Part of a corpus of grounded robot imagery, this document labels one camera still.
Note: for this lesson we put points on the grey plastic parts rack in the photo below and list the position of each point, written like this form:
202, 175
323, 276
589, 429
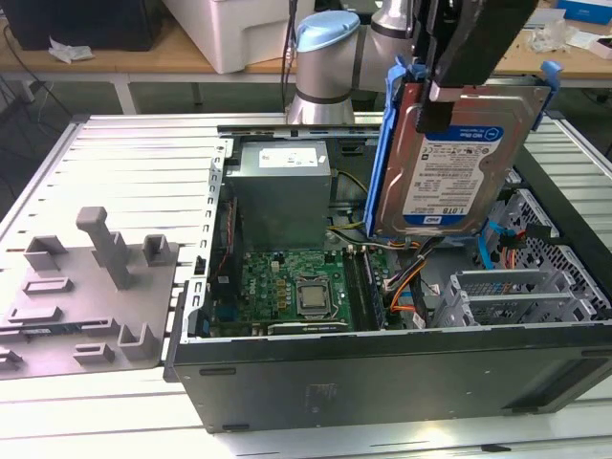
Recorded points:
95, 296

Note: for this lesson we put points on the metal disk bay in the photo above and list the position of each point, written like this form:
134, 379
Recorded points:
516, 300

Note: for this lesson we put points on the grey power supply unit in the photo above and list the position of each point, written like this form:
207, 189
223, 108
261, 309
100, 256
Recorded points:
277, 205

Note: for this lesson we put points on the black RAM slot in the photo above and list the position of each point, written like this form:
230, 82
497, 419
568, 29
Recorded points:
353, 287

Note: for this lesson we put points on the crumpled white paper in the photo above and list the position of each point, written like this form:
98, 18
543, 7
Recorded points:
69, 51

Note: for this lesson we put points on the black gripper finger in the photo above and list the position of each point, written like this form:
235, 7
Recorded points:
478, 38

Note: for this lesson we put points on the green motherboard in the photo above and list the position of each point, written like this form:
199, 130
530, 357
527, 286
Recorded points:
268, 287

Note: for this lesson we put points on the RAM stick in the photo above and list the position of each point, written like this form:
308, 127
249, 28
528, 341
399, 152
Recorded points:
48, 331
374, 291

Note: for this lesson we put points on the hard disk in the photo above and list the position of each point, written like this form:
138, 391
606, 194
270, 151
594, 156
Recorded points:
444, 191

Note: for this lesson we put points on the black case fan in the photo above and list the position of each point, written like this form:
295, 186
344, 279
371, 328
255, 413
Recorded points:
225, 248

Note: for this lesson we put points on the grey flat box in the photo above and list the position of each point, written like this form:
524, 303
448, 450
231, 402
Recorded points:
550, 19

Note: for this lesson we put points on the large black box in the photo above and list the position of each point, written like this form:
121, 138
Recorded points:
119, 28

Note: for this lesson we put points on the black PC case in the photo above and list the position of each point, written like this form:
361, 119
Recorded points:
382, 382

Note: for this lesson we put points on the white small carton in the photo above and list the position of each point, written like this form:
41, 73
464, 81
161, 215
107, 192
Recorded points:
593, 45

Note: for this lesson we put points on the silver CPU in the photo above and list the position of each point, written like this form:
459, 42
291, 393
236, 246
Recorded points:
313, 296

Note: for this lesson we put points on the white printer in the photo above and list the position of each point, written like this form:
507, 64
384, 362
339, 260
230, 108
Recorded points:
215, 28

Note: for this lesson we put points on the CPU socket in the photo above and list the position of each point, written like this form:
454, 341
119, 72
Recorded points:
313, 312

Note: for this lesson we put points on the blue cardboard box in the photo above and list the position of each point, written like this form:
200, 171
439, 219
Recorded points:
588, 7

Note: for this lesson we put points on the wooden desk white legs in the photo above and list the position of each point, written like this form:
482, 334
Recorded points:
143, 59

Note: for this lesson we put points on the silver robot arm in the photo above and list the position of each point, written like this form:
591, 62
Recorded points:
325, 72

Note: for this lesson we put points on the clear plastic bag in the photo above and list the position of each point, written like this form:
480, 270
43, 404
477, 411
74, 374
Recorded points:
550, 38

